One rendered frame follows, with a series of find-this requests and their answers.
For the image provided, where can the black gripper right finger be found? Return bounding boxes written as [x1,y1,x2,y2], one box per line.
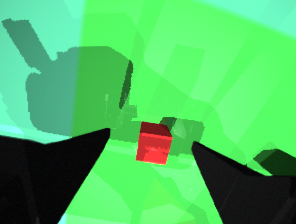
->
[191,141,296,224]

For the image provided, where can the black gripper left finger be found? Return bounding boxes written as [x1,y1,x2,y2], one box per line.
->
[0,128,110,224]

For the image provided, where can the red block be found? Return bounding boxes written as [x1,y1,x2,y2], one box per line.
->
[135,121,173,165]

